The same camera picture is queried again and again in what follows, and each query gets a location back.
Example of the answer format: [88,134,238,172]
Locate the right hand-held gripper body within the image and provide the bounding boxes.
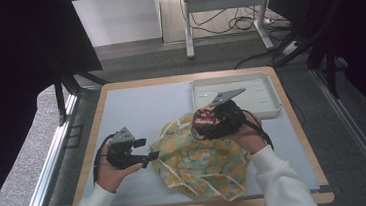
[207,87,251,140]

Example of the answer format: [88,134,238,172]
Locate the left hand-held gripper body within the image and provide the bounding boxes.
[103,125,143,172]

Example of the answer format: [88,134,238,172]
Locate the red printed can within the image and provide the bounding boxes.
[189,105,220,134]

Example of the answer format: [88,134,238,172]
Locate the green orange-print fabric bag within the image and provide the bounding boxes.
[146,105,256,206]

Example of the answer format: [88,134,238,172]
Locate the white plastic tray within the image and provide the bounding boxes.
[189,69,285,126]

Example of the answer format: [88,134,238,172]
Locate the person's left hand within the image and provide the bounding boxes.
[93,142,145,195]

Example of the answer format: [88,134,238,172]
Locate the person's right hand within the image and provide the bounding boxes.
[230,114,270,157]

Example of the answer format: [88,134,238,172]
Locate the white table mat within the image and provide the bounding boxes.
[73,70,322,206]

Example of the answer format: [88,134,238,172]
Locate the black metal stand legs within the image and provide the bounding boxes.
[50,61,111,127]
[271,18,342,104]

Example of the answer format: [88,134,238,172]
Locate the white power strip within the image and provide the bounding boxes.
[280,41,301,57]

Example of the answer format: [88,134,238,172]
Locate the black curtain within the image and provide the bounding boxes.
[266,0,366,136]
[0,0,116,206]

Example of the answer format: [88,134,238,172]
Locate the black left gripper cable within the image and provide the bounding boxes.
[88,132,121,185]

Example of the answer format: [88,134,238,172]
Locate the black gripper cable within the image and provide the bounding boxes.
[241,106,275,154]
[88,132,121,185]

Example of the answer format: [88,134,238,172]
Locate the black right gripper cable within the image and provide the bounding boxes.
[241,106,275,154]

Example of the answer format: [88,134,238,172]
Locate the aluminium frame rail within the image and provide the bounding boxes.
[309,63,366,206]
[4,91,91,206]

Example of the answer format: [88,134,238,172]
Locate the tangle of black floor cables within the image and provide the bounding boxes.
[188,0,294,40]

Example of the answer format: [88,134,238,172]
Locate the white desk frame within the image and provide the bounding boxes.
[180,0,276,61]

